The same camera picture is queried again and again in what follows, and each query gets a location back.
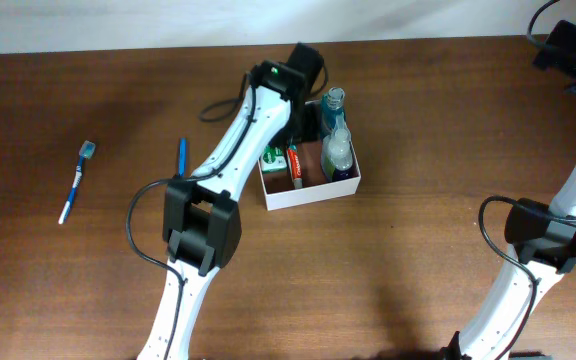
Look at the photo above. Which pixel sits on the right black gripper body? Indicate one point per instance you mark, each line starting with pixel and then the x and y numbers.
pixel 575 52

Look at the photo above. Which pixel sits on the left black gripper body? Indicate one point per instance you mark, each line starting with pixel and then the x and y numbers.
pixel 302 127

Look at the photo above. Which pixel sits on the teal mouthwash bottle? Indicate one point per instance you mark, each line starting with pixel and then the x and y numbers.
pixel 331 106

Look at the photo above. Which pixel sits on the green red toothpaste tube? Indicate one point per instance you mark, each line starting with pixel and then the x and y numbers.
pixel 294 166

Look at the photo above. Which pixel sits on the white cardboard box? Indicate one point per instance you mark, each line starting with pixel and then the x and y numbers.
pixel 279 191

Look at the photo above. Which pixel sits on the clear blue spray bottle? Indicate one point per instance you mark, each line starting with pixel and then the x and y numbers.
pixel 337 158

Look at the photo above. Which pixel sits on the green soap packet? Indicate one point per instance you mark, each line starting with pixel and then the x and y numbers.
pixel 273 160

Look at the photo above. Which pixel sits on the blue disposable razor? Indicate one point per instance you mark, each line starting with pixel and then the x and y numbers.
pixel 182 155

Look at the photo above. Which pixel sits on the blue white toothbrush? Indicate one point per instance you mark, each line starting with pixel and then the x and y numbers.
pixel 86 152

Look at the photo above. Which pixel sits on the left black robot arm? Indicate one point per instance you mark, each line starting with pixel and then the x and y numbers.
pixel 201 219

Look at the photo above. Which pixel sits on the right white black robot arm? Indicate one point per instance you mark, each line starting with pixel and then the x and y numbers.
pixel 541 249

